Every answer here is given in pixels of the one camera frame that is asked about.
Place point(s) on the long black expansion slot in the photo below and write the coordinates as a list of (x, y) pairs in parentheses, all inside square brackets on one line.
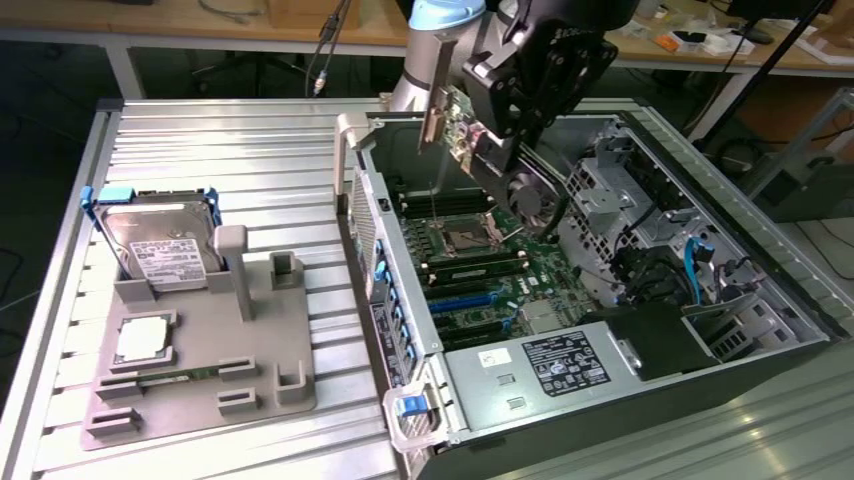
[(469, 326), (476, 339)]

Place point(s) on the open black PC case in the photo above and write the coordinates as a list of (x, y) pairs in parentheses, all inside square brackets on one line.
[(600, 440)]

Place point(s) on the blue case release latch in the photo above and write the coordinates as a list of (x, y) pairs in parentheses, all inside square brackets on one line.
[(409, 405)]

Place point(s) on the metal socket cover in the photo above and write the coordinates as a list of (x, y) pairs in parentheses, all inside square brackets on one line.
[(494, 220)]

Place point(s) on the CPU socket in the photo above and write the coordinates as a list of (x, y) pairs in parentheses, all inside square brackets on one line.
[(467, 237)]

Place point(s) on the black computer mouse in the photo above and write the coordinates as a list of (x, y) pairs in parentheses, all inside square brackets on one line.
[(759, 36)]

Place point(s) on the white packaging with black part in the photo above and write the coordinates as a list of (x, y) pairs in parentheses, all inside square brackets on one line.
[(727, 45)]

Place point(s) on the grey floor cabinet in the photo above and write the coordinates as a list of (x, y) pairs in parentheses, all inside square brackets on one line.
[(814, 190)]

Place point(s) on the Nvidia graphics card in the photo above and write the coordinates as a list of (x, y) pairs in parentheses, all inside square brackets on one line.
[(534, 200)]

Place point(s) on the black monitor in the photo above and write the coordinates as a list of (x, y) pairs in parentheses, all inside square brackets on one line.
[(767, 7)]

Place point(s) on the silver chipset heat sink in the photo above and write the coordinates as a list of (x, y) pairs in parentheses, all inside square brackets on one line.
[(540, 317)]

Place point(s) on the black labelled RAM stick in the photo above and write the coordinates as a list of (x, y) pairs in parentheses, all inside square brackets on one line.
[(476, 272)]

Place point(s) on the silver CPU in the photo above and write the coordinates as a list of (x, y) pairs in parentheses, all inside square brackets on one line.
[(141, 339)]

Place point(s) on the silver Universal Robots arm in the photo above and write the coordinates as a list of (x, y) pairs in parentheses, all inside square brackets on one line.
[(427, 65)]

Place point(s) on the blue expansion slot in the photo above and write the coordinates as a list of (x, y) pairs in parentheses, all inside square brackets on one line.
[(460, 302)]

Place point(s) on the black stand pole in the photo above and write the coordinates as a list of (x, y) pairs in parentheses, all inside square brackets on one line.
[(794, 37)]

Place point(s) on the grey power supply unit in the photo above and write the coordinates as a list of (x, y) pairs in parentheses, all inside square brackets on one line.
[(487, 400)]

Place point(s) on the thin metal locking lever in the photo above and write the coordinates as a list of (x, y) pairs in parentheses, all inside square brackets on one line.
[(433, 210)]

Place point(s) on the silver disk bay cage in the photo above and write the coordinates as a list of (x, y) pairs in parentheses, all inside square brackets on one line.
[(600, 215)]

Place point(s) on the green RAM stick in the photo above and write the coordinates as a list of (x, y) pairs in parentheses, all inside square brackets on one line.
[(176, 376)]

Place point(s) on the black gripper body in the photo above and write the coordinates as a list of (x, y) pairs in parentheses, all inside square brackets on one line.
[(574, 15)]

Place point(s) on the hard disk with blue carrier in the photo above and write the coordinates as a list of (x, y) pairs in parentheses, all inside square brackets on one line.
[(160, 240)]

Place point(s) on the black RAM slot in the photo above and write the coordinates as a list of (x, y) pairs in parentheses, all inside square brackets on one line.
[(436, 198), (440, 210)]

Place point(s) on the green motherboard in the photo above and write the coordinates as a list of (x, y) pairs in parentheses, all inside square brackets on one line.
[(547, 270)]

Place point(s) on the white flat box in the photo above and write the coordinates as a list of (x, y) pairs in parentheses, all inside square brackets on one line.
[(830, 50)]

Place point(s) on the cluttered wooden desk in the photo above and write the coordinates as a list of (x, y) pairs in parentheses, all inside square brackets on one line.
[(640, 55)]

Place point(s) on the grey parts rack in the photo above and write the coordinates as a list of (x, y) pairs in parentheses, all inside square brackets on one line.
[(200, 340)]

